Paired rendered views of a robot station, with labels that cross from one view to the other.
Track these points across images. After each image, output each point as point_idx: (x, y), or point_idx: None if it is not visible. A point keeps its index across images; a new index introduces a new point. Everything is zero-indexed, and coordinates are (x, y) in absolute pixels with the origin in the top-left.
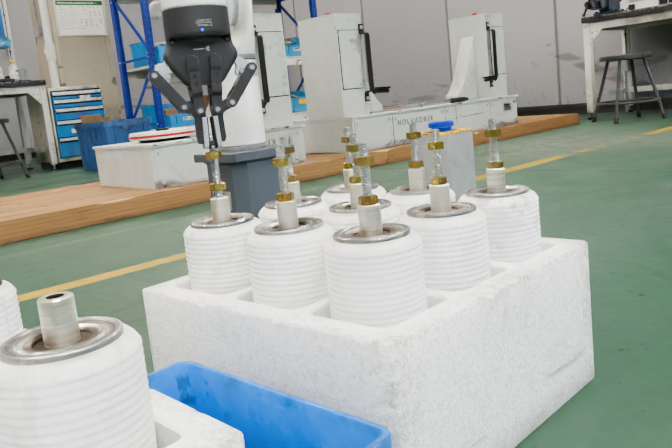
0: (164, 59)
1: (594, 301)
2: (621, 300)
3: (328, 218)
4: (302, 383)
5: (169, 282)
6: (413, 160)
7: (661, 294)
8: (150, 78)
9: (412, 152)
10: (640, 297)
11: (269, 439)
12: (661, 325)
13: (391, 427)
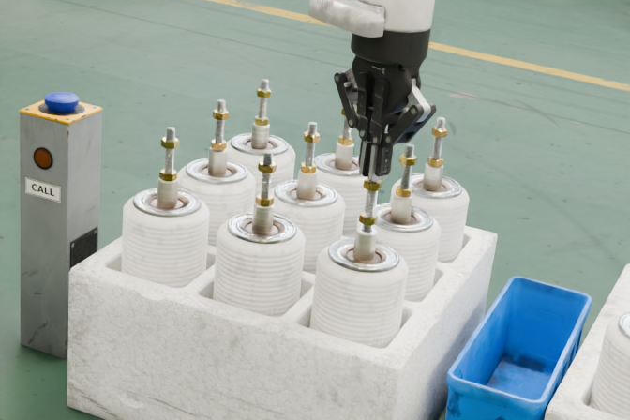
0: (419, 87)
1: (10, 261)
2: (13, 248)
3: (336, 211)
4: (467, 309)
5: (372, 354)
6: (221, 141)
7: (2, 229)
8: (435, 112)
9: (221, 133)
10: (7, 239)
11: (480, 360)
12: (98, 241)
13: (487, 287)
